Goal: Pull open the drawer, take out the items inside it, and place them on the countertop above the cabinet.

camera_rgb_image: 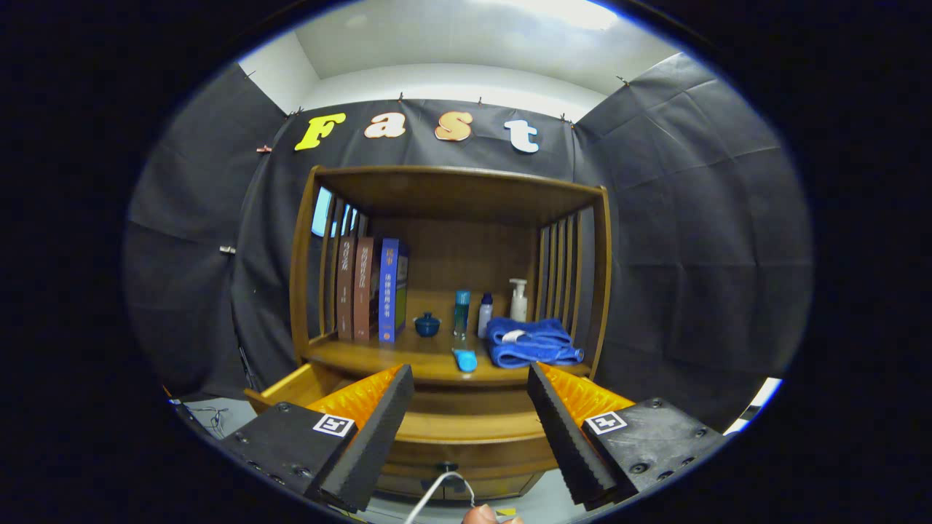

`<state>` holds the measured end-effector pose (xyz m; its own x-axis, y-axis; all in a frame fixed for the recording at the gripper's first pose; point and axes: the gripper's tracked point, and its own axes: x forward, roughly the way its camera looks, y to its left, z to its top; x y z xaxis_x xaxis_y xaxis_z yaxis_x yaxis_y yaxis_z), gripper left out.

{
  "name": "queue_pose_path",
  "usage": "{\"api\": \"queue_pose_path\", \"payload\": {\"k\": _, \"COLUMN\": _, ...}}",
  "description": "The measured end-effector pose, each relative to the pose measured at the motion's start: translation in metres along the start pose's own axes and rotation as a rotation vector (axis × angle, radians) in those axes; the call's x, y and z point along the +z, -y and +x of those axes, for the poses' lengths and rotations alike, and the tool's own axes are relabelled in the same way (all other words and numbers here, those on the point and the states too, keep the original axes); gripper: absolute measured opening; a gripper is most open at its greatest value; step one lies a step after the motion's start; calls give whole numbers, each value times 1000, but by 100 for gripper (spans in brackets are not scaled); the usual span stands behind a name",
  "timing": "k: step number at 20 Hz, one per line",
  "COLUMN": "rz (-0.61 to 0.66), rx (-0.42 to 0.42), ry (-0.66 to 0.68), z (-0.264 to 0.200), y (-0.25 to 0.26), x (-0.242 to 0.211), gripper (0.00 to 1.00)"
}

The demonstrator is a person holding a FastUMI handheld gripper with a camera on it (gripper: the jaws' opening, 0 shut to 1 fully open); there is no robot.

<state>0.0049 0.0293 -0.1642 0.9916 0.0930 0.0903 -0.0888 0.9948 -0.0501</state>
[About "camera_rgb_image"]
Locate wooden cabinet door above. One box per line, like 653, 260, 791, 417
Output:
455, 473, 545, 501
375, 475, 456, 501

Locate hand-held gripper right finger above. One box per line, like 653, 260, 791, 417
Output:
526, 362, 729, 510

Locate wooden cabinet with shelf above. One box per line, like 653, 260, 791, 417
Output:
289, 165, 612, 503

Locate wooden drawer with black knob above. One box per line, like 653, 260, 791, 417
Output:
244, 362, 592, 481

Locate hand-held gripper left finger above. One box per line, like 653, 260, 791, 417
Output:
218, 364, 416, 514

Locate wooden countertop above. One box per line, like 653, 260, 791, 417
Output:
302, 331, 592, 386

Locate tangled grey floor cables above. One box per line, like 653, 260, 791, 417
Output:
182, 404, 232, 440

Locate blue book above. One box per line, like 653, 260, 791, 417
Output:
378, 238, 410, 344

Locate thin white cable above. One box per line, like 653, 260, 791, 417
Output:
403, 471, 478, 524

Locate black backdrop cloth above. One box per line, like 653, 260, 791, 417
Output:
124, 52, 813, 430

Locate white panel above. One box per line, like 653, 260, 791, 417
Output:
724, 377, 783, 435

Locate folded blue towel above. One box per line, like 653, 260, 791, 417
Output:
485, 317, 585, 369

